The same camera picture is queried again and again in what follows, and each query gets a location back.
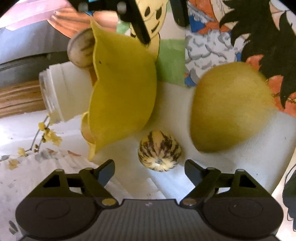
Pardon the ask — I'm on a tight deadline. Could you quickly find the girl poster on door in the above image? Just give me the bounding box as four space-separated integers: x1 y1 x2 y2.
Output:
1 1 118 38

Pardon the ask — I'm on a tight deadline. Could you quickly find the yellow-green mango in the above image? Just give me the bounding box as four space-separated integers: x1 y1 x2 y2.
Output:
190 62 276 153

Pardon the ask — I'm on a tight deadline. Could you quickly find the striped pepino melon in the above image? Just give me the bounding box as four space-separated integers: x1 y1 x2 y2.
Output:
137 131 182 172

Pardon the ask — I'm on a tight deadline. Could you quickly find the white printed cloth curtain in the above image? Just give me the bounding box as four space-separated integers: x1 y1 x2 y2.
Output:
0 108 167 241

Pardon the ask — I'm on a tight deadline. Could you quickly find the striped melon in bowl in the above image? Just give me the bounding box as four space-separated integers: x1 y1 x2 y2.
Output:
67 28 95 69

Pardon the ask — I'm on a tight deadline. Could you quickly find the colourful cartoon drawings mat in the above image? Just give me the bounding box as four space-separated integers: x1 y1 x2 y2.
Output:
115 0 296 232

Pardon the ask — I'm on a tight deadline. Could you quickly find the white plastic jar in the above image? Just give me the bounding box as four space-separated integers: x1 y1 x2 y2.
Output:
39 62 92 123

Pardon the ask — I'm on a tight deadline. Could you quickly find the yellow flower twig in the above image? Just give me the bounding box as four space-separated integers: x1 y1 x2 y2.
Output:
8 114 62 170

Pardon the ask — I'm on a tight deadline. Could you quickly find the yellow plastic bowl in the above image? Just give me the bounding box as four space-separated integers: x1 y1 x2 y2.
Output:
81 21 157 160

